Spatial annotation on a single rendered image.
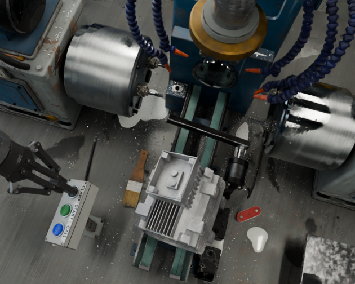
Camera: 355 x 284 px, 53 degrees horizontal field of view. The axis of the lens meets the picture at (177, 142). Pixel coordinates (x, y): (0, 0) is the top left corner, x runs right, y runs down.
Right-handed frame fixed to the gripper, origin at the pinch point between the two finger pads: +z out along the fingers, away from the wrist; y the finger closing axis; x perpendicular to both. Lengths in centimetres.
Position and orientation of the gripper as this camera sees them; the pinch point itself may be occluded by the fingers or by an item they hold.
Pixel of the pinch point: (63, 186)
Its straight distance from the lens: 94.7
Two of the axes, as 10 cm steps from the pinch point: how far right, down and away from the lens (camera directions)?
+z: 4.2, 4.4, 7.9
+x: -8.7, -0.6, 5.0
